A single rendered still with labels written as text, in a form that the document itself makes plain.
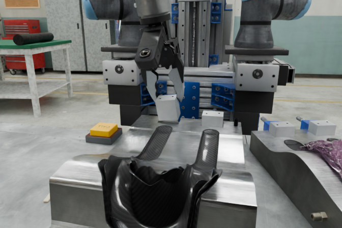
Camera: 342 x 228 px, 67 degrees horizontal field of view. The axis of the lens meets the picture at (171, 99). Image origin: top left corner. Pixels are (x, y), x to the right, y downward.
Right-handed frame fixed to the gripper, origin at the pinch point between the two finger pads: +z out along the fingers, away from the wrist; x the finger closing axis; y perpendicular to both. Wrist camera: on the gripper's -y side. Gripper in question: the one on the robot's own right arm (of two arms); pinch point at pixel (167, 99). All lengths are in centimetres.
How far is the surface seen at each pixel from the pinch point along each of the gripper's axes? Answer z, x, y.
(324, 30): 97, -198, 540
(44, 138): 9.0, 39.5, -1.3
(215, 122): 5.7, -11.3, -2.7
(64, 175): -4.4, 5.7, -33.7
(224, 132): 6.6, -13.6, -5.8
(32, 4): -53, 429, 498
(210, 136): 6.6, -10.6, -7.2
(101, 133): 8.8, 21.1, -0.1
